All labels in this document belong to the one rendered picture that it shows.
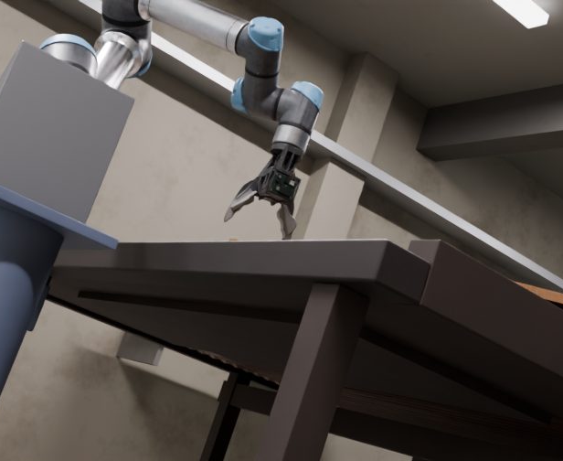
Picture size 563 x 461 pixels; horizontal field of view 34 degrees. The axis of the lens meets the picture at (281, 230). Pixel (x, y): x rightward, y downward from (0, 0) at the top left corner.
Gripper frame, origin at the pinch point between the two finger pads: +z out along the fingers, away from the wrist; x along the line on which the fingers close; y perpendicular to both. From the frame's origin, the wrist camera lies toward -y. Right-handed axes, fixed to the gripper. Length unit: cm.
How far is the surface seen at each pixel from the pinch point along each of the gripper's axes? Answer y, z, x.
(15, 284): 27, 30, -44
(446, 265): 79, 12, 3
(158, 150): -322, -99, 24
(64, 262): -24.3, 17.1, -32.5
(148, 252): 15.5, 14.5, -23.0
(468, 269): 78, 11, 7
